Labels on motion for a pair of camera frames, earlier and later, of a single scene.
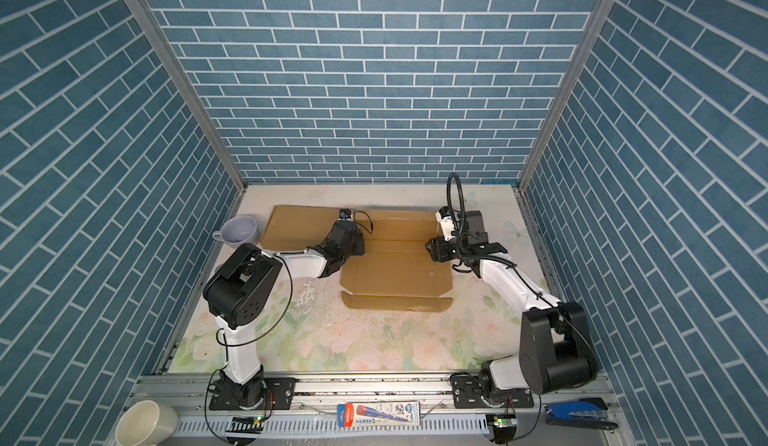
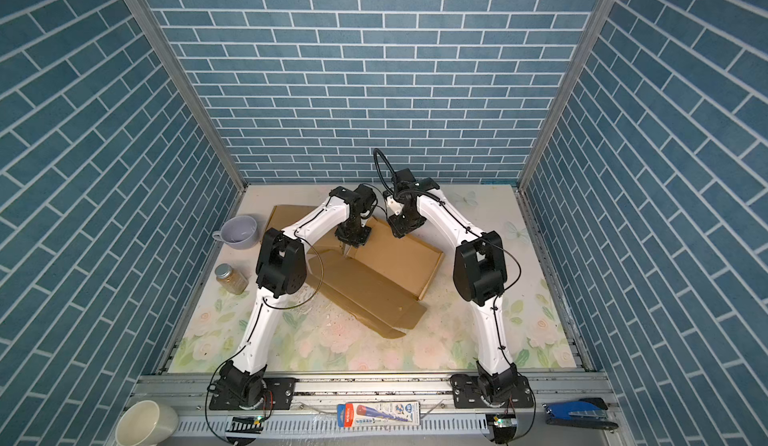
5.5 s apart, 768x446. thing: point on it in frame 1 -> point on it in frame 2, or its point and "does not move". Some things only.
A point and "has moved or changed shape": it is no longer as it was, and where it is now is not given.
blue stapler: x=587 y=412 does not move
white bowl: x=145 y=422 does not move
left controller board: x=251 y=425 does not move
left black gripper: x=358 y=238 -> x=355 y=241
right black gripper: x=439 y=249 -> x=396 y=227
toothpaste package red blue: x=379 y=414 does not move
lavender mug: x=237 y=231 does not move
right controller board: x=504 y=427 does not move
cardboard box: x=395 y=272 has moved or changed shape
